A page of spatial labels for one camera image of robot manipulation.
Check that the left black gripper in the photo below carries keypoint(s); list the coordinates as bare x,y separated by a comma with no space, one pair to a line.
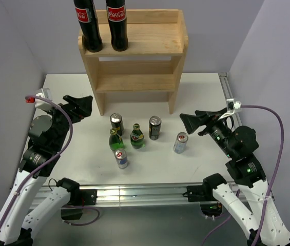
82,109

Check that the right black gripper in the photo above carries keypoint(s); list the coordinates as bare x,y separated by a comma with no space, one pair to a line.
191,122

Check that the silver blue can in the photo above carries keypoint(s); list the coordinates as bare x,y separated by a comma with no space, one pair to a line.
180,143
121,158

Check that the black yellow can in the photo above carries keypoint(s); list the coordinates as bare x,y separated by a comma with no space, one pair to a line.
117,123
154,127

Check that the green glass bottle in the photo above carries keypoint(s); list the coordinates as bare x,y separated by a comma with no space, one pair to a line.
115,140
137,137

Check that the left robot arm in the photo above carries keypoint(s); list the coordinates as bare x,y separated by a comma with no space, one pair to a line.
49,135

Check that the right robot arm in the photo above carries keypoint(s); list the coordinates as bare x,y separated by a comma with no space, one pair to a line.
260,222

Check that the wooden shelf unit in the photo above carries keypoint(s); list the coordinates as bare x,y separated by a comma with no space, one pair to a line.
153,62

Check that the left cola bottle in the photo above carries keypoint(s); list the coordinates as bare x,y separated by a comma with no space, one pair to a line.
86,13

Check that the cola bottle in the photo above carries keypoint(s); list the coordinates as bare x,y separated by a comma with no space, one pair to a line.
86,13
116,14

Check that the right cola bottle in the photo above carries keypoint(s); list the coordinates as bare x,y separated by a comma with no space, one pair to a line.
116,14

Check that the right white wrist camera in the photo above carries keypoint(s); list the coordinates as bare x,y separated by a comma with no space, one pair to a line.
233,105

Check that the right side aluminium rail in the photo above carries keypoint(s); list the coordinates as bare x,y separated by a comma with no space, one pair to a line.
228,95

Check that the aluminium rail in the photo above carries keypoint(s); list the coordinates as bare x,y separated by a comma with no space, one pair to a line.
228,95
138,195

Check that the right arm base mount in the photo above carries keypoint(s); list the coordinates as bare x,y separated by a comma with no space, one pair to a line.
202,194

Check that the front aluminium rail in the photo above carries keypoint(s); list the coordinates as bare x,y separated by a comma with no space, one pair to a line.
138,195

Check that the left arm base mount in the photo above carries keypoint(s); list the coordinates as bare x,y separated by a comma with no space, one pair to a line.
85,197

